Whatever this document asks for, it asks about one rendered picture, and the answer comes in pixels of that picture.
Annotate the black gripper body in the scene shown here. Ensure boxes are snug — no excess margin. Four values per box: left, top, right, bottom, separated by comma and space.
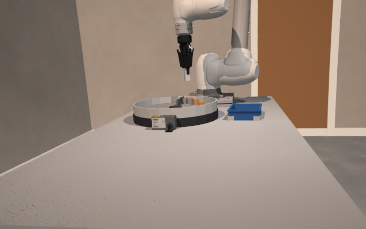
177, 35, 192, 54

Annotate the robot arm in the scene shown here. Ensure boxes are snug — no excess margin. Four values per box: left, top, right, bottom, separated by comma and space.
173, 0, 259, 98

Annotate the blue plastic crate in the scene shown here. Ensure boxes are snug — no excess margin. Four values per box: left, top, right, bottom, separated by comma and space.
227, 104, 262, 121

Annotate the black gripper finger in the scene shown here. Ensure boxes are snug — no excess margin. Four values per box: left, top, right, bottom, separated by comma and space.
177, 47, 185, 81
183, 45, 194, 81

